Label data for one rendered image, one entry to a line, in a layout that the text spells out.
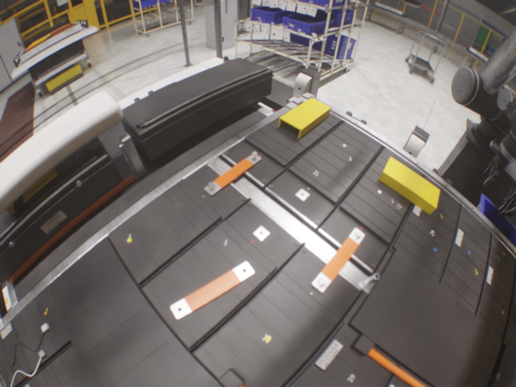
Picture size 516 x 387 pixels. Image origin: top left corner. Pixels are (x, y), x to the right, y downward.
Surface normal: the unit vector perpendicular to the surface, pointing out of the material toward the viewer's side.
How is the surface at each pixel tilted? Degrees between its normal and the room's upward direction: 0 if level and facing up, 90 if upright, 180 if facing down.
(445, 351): 0
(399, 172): 0
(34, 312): 0
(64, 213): 90
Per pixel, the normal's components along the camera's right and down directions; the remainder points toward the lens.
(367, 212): 0.04, -0.58
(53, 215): 0.72, 0.58
